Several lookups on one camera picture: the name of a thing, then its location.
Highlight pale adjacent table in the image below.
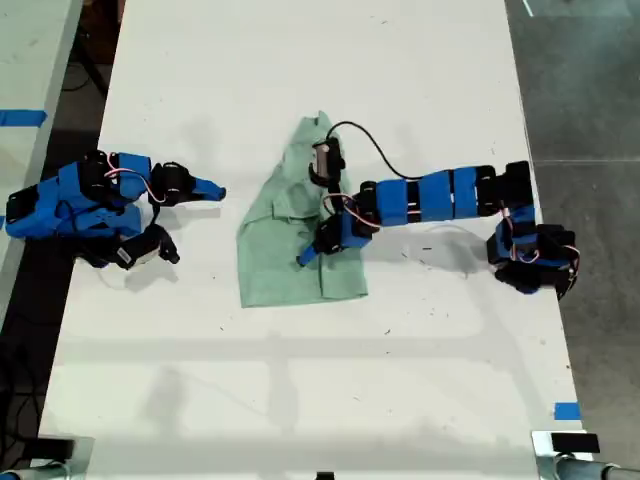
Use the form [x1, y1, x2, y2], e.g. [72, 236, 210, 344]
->
[0, 0, 85, 321]

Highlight metal table bracket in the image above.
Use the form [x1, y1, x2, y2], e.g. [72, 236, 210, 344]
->
[530, 429, 601, 480]
[29, 435, 96, 480]

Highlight grey metal pipe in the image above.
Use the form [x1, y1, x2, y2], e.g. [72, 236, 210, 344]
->
[0, 462, 71, 480]
[554, 454, 640, 480]

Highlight pale green t-shirt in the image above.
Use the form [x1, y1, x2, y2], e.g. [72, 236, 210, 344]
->
[236, 110, 370, 309]

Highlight short blue tape strip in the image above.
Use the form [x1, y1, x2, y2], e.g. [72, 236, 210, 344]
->
[553, 401, 583, 422]

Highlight black camera box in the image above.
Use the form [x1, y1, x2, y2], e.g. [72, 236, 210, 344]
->
[115, 223, 181, 272]
[309, 137, 347, 187]

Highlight black floor cables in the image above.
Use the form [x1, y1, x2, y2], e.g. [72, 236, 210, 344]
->
[0, 339, 44, 466]

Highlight red white servo wire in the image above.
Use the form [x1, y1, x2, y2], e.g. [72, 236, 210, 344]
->
[102, 153, 167, 204]
[322, 193, 381, 232]

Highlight long blue tape strip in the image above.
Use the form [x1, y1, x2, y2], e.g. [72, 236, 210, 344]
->
[0, 108, 49, 128]

